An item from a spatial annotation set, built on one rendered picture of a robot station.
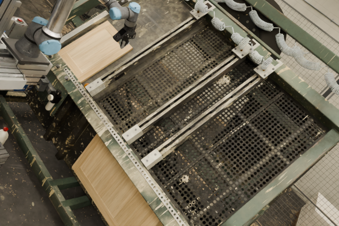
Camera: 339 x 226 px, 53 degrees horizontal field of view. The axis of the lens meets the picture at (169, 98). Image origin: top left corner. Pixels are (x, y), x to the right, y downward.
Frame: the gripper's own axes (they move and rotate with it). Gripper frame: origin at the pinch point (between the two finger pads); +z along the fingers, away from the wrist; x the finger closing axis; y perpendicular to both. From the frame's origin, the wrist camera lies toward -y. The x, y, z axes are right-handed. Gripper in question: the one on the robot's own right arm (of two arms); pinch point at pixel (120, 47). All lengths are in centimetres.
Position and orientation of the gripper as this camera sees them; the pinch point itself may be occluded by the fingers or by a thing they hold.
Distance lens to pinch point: 244.4
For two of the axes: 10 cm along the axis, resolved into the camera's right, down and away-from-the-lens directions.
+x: -6.8, -6.7, 3.1
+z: -3.2, 6.4, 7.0
